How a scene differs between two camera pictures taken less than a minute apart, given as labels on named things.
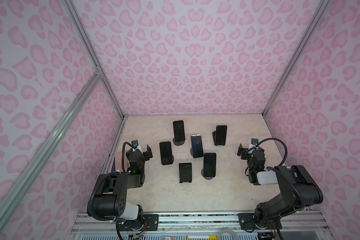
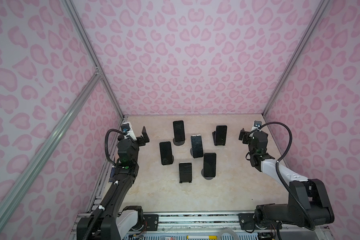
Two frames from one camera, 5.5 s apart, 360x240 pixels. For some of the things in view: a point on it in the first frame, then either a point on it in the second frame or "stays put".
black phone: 210,164 stays put
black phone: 185,171 stays put
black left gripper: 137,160 → 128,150
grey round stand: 205,178 stays put
